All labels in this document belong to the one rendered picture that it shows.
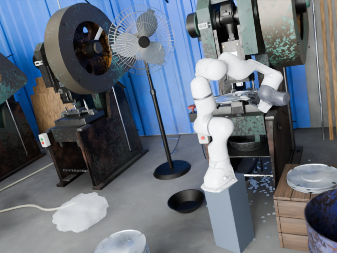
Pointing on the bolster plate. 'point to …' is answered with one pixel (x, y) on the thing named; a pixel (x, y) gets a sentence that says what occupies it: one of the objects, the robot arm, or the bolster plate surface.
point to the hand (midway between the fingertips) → (245, 97)
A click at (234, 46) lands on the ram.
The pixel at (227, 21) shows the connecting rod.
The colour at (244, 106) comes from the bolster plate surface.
